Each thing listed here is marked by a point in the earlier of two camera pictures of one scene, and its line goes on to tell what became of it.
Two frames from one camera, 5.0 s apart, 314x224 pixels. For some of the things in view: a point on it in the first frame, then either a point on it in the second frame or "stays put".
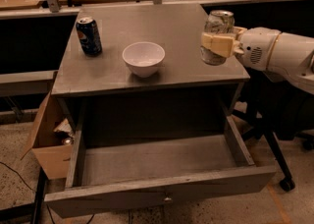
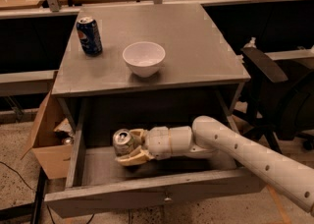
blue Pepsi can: (89, 36) stays put
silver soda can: (217, 22) to (122, 140)
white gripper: (258, 48) to (158, 142)
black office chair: (282, 110) stays put
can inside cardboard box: (67, 140) stays put
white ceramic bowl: (143, 58) stays put
